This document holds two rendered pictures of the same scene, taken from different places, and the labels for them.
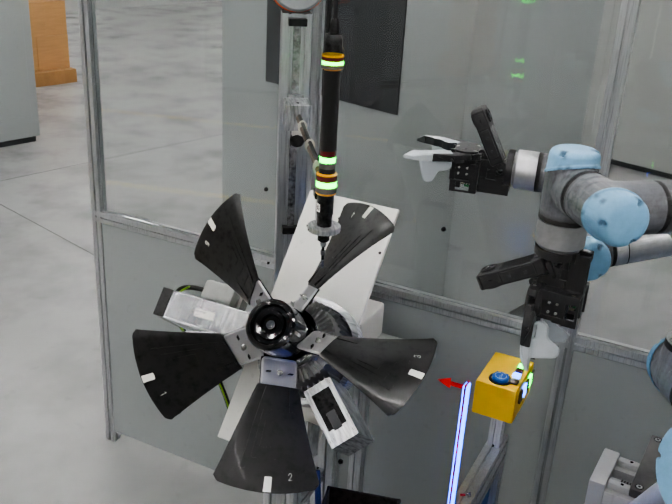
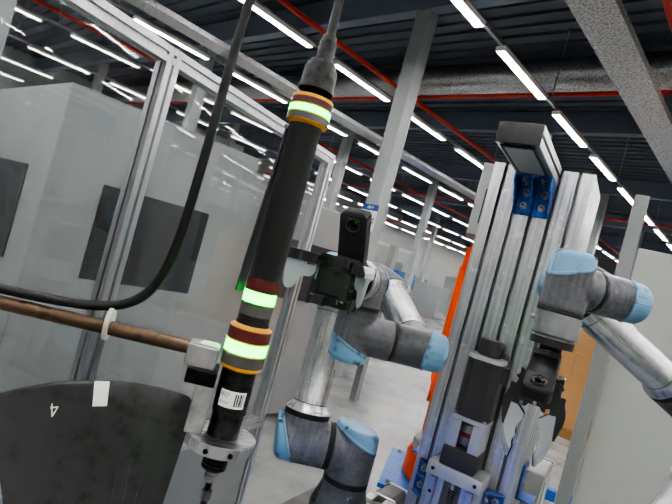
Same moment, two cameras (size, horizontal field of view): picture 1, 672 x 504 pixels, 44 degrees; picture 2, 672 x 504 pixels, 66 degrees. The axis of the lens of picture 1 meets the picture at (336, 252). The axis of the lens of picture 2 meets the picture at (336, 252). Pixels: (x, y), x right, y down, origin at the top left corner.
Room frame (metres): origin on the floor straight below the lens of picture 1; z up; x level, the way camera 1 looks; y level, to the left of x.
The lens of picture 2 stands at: (1.56, 0.55, 1.67)
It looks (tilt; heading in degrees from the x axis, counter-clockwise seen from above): 1 degrees up; 271
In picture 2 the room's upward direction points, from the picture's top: 15 degrees clockwise
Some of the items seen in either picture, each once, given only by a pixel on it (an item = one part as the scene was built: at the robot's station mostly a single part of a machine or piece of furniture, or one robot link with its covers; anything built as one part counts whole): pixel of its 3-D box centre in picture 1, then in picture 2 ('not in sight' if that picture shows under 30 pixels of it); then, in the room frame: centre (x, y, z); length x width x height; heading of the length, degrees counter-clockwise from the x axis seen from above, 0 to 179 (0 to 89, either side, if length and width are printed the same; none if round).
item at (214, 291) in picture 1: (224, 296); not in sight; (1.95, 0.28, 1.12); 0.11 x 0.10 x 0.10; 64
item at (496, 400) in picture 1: (503, 388); not in sight; (1.75, -0.42, 1.02); 0.16 x 0.10 x 0.11; 154
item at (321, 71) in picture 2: (328, 135); (271, 251); (1.64, 0.03, 1.66); 0.04 x 0.04 x 0.46
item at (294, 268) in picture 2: (438, 152); (292, 267); (1.63, -0.19, 1.64); 0.09 x 0.03 x 0.06; 43
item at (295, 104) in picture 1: (296, 113); not in sight; (2.25, 0.13, 1.54); 0.10 x 0.07 x 0.08; 9
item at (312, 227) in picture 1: (324, 206); (222, 396); (1.65, 0.03, 1.50); 0.09 x 0.07 x 0.10; 9
